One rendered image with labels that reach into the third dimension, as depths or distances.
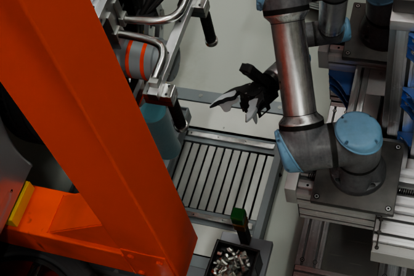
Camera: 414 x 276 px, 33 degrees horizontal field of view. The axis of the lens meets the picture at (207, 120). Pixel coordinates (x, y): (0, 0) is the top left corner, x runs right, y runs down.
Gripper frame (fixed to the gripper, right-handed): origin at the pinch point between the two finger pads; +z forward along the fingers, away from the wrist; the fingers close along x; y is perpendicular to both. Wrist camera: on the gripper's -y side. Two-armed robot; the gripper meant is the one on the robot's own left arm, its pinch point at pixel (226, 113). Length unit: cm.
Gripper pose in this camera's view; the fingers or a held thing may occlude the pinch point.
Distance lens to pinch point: 202.6
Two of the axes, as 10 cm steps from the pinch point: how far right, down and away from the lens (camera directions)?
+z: -6.8, 5.7, -4.6
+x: -6.9, -2.9, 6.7
